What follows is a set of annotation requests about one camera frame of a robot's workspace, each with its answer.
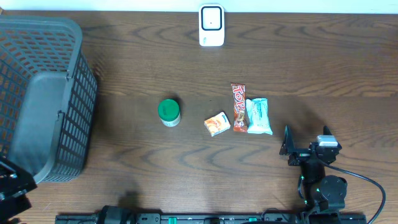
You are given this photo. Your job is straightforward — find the green lid jar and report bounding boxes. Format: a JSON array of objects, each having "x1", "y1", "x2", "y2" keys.
[{"x1": 158, "y1": 99, "x2": 181, "y2": 128}]

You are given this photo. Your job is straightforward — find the small orange box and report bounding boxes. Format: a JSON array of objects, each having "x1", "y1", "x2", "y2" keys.
[{"x1": 204, "y1": 111, "x2": 231, "y2": 137}]

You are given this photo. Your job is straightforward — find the light green tissue pack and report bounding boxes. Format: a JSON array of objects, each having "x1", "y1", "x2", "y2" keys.
[{"x1": 246, "y1": 98, "x2": 273, "y2": 135}]

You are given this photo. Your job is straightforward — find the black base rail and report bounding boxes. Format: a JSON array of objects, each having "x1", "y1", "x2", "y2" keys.
[{"x1": 55, "y1": 206, "x2": 366, "y2": 224}]

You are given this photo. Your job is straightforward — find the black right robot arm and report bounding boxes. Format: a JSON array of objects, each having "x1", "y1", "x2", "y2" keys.
[{"x1": 279, "y1": 126, "x2": 347, "y2": 213}]

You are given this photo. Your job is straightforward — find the grey plastic basket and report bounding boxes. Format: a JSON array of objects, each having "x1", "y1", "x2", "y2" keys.
[{"x1": 1, "y1": 16, "x2": 98, "y2": 183}]

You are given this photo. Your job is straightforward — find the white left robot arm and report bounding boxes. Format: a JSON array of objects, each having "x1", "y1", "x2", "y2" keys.
[{"x1": 1, "y1": 156, "x2": 37, "y2": 223}]

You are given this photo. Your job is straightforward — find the red chocolate bar wrapper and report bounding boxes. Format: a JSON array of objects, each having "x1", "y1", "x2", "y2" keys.
[{"x1": 231, "y1": 83, "x2": 248, "y2": 133}]

